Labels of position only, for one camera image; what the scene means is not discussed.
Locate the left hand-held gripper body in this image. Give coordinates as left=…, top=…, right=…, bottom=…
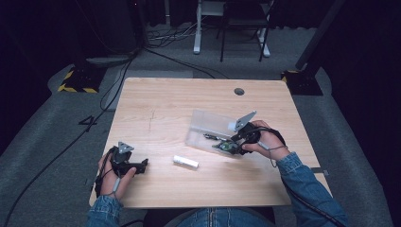
left=109, top=141, right=140, bottom=178

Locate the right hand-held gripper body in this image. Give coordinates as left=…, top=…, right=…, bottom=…
left=231, top=110, right=263, bottom=156

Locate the small green item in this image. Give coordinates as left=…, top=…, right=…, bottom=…
left=212, top=141, right=238, bottom=153

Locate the translucent plastic box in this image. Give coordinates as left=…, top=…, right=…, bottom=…
left=184, top=109, right=253, bottom=158

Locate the person's right hand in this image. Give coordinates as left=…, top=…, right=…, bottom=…
left=241, top=119, right=291, bottom=162

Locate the person's left hand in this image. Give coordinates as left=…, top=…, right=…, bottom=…
left=97, top=152, right=138, bottom=201

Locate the black pen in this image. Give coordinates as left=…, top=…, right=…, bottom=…
left=202, top=133, right=228, bottom=142

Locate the small white block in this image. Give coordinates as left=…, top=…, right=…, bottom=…
left=172, top=154, right=200, bottom=169

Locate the person's lap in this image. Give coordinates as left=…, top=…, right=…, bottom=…
left=176, top=206, right=272, bottom=227

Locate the grey tape strip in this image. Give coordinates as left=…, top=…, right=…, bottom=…
left=311, top=166, right=330, bottom=177

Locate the black yellow striped stand base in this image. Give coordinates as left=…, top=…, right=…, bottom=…
left=57, top=64, right=107, bottom=95

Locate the black chair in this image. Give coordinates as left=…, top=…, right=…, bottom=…
left=218, top=0, right=276, bottom=63

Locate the black slanted stand pole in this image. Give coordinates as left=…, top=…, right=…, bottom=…
left=294, top=0, right=348, bottom=71

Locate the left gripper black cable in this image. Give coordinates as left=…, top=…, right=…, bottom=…
left=94, top=147, right=118, bottom=198

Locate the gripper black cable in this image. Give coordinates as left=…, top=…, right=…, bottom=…
left=252, top=126, right=348, bottom=227
left=94, top=147, right=118, bottom=198

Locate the long black floor cable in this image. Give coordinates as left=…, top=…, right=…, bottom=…
left=2, top=53, right=137, bottom=227

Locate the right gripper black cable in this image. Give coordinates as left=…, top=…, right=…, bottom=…
left=252, top=126, right=348, bottom=227

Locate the white desk frame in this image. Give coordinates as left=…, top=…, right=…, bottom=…
left=193, top=0, right=271, bottom=59

